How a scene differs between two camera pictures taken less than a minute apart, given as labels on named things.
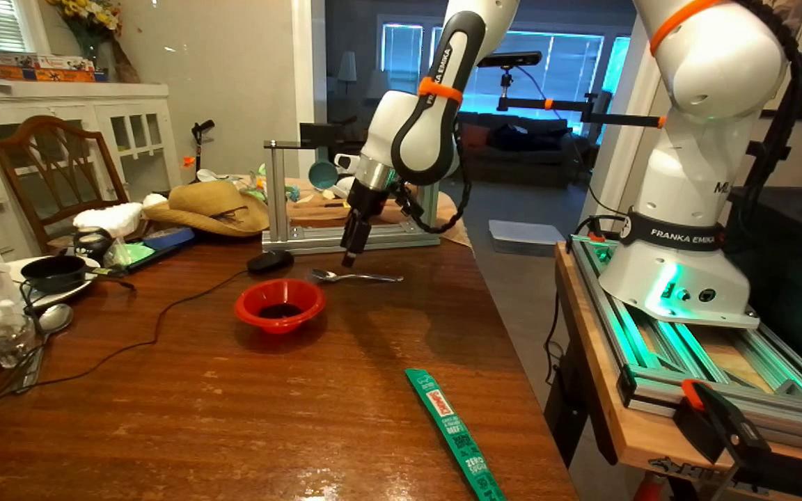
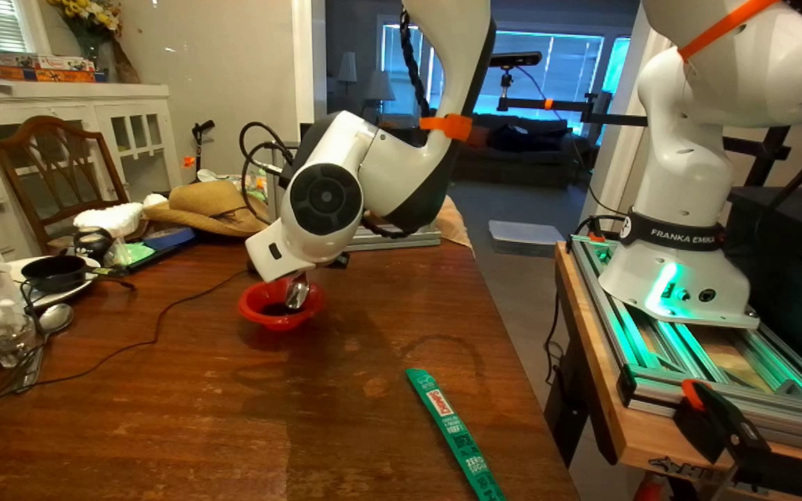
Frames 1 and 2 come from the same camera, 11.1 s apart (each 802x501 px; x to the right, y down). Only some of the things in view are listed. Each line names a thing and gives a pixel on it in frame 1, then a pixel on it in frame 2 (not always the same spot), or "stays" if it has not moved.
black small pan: x=52 y=273 stays
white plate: x=94 y=264 stays
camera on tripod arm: x=597 y=104 stays
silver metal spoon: x=364 y=275 → x=297 y=296
